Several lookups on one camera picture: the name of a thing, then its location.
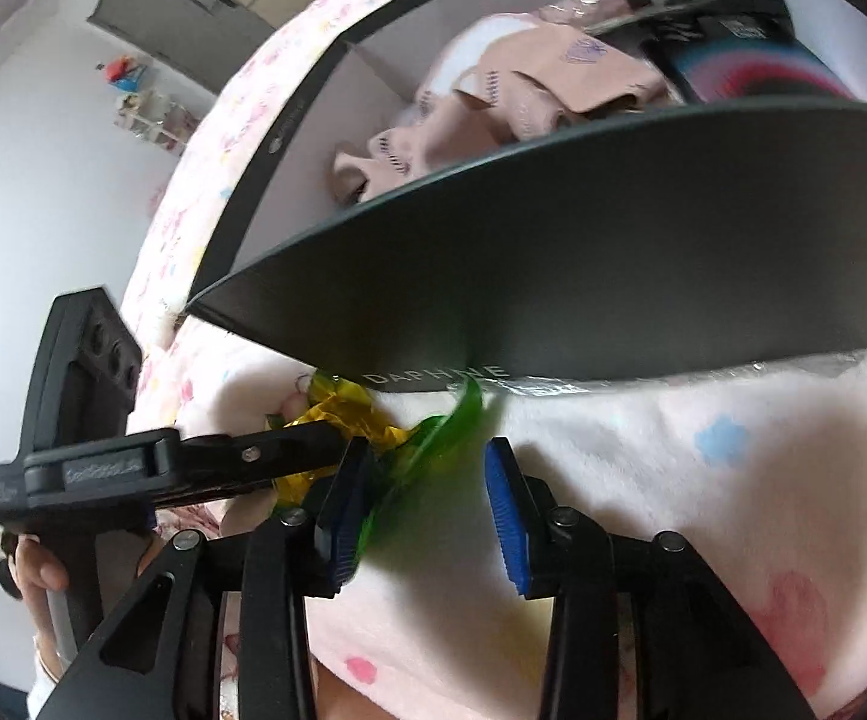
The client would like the black flat box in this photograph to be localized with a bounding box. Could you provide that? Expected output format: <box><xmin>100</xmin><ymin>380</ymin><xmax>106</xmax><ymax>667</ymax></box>
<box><xmin>590</xmin><ymin>0</ymin><xmax>790</xmax><ymax>38</ymax></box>

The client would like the black cardboard box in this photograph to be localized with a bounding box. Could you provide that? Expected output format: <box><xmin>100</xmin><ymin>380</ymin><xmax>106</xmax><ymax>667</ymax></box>
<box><xmin>185</xmin><ymin>0</ymin><xmax>867</xmax><ymax>398</ymax></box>

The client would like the black box with pink circle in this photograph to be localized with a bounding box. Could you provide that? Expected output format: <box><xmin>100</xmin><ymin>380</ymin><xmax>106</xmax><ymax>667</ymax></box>
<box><xmin>643</xmin><ymin>11</ymin><xmax>862</xmax><ymax>102</ymax></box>

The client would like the grey door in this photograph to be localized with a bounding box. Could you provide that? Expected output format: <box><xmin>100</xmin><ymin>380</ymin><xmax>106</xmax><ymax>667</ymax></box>
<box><xmin>88</xmin><ymin>0</ymin><xmax>284</xmax><ymax>87</ymax></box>

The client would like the beige cloth pouch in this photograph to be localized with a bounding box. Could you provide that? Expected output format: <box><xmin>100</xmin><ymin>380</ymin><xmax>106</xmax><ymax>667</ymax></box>
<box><xmin>478</xmin><ymin>19</ymin><xmax>667</xmax><ymax>143</ymax></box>

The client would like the red blue toy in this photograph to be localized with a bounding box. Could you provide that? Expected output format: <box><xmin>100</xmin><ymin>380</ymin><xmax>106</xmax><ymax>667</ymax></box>
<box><xmin>99</xmin><ymin>54</ymin><xmax>157</xmax><ymax>91</ymax></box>

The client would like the yellow green snack wrapper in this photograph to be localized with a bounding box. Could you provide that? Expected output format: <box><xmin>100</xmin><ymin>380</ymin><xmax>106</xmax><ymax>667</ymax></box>
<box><xmin>272</xmin><ymin>371</ymin><xmax>487</xmax><ymax>563</ymax></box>

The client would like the person's left hand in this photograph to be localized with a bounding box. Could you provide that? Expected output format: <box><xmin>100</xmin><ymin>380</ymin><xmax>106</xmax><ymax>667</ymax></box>
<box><xmin>0</xmin><ymin>532</ymin><xmax>70</xmax><ymax>601</ymax></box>

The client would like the pink printed blanket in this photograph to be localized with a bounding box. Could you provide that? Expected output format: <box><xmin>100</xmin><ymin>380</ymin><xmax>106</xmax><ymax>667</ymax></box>
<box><xmin>114</xmin><ymin>0</ymin><xmax>867</xmax><ymax>720</ymax></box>

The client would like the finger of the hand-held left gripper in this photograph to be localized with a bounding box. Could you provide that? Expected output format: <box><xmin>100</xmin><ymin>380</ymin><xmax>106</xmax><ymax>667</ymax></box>
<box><xmin>178</xmin><ymin>420</ymin><xmax>348</xmax><ymax>492</ymax></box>
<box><xmin>149</xmin><ymin>474</ymin><xmax>284</xmax><ymax>507</ymax></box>

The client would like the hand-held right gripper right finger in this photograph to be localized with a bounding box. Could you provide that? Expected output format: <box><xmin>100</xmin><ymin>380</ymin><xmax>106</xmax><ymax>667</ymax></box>
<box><xmin>482</xmin><ymin>436</ymin><xmax>817</xmax><ymax>720</ymax></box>

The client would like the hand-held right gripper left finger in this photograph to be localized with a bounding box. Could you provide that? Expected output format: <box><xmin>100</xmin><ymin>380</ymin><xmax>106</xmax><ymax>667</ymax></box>
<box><xmin>32</xmin><ymin>436</ymin><xmax>374</xmax><ymax>720</ymax></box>

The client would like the white shelf rack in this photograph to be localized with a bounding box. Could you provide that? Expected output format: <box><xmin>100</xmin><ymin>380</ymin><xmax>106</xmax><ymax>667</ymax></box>
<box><xmin>114</xmin><ymin>86</ymin><xmax>198</xmax><ymax>155</ymax></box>

